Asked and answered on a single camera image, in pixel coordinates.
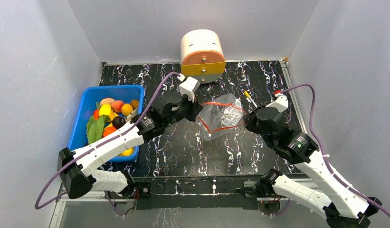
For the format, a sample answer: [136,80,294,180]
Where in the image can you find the blue plastic bin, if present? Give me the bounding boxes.
[68,85,145,162]

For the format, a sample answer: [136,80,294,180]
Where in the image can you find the orange-yellow toy fruit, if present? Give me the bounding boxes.
[121,103,134,116]

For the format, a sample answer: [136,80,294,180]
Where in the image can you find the dark purple toy fruit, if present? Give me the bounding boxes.
[112,116,126,130]

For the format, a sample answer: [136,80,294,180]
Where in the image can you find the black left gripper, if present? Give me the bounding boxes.
[165,93,203,128]

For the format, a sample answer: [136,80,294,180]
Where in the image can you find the yellow-tipped white pen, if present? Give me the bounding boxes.
[244,91,258,108]

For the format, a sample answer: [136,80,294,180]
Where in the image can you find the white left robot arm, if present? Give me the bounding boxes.
[58,92,203,199]

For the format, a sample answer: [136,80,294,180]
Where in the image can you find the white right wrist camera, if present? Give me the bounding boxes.
[266,90,289,113]

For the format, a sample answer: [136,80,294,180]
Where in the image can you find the yellow toy lemon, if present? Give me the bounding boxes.
[119,148,134,157]

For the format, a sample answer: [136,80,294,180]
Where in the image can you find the green leafy vegetable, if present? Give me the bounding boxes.
[86,115,109,144]

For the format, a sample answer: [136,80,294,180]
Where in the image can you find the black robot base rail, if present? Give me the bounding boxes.
[133,175,280,212]

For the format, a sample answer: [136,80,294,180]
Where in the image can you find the round three-drawer mini cabinet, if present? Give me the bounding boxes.
[180,29,226,84]

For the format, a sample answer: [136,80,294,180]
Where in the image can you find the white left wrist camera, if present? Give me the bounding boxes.
[178,73,200,103]

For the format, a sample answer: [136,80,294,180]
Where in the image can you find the yellow toy bell pepper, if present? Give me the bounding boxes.
[98,104,114,121]

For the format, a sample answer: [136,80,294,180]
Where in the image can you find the clear red-zipper zip bag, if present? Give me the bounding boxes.
[198,94,246,141]

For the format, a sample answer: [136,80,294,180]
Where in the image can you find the orange toy pumpkin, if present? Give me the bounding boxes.
[102,126,117,137]

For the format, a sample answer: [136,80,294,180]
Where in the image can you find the grey toy fish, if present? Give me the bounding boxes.
[125,108,138,122]

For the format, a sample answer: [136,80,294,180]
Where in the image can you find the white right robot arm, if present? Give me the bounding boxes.
[243,107,380,228]

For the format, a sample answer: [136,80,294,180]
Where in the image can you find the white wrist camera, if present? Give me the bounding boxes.
[178,73,200,103]
[266,90,289,113]

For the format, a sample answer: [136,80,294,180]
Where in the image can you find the tan toy potato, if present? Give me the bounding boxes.
[99,98,115,106]

